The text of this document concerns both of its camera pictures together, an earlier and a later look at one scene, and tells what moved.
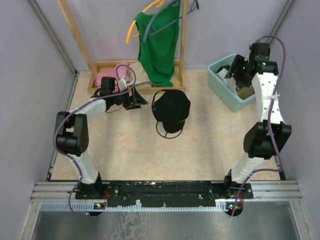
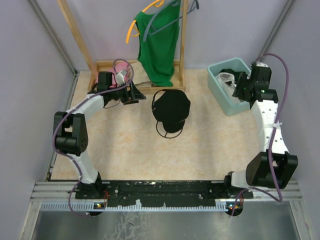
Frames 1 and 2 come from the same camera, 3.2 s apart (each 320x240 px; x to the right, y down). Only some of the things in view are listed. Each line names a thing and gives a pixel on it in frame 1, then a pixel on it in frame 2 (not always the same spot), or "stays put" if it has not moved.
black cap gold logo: [171, 109] stays put
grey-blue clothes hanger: [166, 25] stays put
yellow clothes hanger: [133, 22] stays put
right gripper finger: [229, 73] → [238, 89]
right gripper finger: [236, 64] → [242, 79]
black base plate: [164, 194] stays put
